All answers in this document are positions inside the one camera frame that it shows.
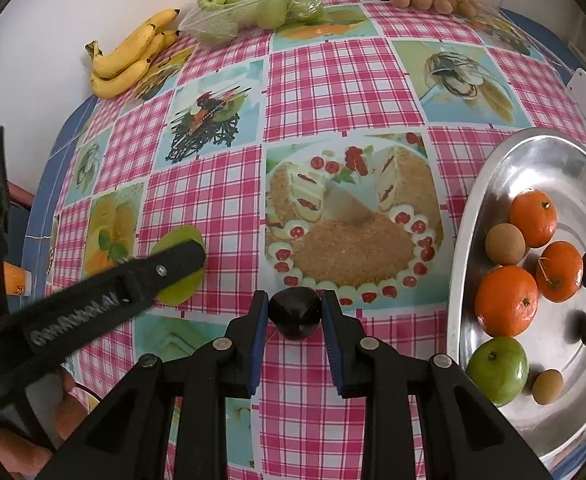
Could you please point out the reddish wooden chair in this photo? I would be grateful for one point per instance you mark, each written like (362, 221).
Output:
(20, 195)

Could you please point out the large brown round fruit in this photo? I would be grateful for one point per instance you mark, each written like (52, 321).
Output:
(504, 244)

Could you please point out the person's left hand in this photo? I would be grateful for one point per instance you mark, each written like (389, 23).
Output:
(70, 417)

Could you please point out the small green mango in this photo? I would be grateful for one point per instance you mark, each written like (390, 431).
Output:
(175, 293)

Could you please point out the large dark plum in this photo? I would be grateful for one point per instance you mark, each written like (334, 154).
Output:
(295, 315)

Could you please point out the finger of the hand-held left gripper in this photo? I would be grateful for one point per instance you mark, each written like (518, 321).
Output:
(173, 265)

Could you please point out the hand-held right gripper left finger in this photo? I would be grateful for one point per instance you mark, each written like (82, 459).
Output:
(258, 342)

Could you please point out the small brown round fruit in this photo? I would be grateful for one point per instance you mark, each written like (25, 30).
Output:
(548, 386)

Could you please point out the blue tablecloth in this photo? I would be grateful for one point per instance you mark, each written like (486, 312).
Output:
(48, 185)

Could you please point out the bunch of yellow bananas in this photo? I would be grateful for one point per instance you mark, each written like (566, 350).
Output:
(123, 67)

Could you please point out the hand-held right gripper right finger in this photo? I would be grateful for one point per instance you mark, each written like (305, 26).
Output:
(334, 345)

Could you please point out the orange with stem stick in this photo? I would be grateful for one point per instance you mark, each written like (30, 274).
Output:
(563, 265)

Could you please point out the large round metal tray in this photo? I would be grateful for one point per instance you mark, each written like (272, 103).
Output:
(548, 170)

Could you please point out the large green mango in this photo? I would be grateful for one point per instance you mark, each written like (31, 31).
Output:
(498, 372)

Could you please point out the plastic bag of green guavas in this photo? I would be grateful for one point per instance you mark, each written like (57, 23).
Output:
(253, 10)

